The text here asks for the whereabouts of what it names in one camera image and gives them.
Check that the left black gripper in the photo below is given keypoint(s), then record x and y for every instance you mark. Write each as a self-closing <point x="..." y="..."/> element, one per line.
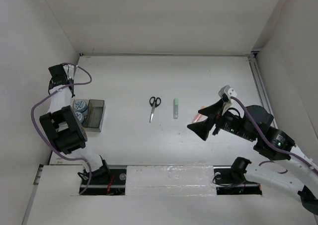
<point x="72" y="80"/>

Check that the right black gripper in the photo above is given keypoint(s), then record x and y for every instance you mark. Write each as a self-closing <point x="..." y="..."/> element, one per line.
<point x="213" y="112"/>

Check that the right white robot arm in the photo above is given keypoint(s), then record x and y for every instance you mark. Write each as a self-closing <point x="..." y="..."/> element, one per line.
<point x="271" y="143"/>

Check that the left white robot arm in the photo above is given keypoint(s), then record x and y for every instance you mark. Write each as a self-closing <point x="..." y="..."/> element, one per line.
<point x="63" y="131"/>

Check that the yellow orange highlighter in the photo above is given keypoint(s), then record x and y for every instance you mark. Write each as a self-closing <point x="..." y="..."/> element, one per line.
<point x="197" y="118"/>

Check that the green capped marker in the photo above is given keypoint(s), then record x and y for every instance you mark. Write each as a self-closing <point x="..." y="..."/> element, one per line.
<point x="175" y="108"/>

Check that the grey smoked plastic container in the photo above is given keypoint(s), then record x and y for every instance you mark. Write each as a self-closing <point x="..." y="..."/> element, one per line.
<point x="95" y="115"/>

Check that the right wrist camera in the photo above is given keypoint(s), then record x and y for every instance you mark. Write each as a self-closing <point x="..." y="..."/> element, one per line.
<point x="226" y="93"/>

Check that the black handled scissors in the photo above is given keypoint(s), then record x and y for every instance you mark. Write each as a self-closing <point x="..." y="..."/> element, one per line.
<point x="154" y="103"/>

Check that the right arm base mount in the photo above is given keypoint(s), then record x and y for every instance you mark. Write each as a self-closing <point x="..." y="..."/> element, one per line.
<point x="230" y="180"/>

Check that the aluminium rail right edge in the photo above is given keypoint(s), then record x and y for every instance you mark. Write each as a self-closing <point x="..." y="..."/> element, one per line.
<point x="257" y="78"/>

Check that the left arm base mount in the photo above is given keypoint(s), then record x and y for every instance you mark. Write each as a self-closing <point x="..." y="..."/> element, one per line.
<point x="112" y="185"/>

